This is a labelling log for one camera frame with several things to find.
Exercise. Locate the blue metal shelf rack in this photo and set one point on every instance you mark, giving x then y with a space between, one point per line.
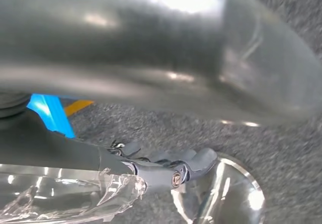
50 115

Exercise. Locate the yellow floor tape marking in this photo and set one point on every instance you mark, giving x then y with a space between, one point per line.
78 106

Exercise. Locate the chrome stanchion post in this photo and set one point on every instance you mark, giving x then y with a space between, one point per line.
239 199

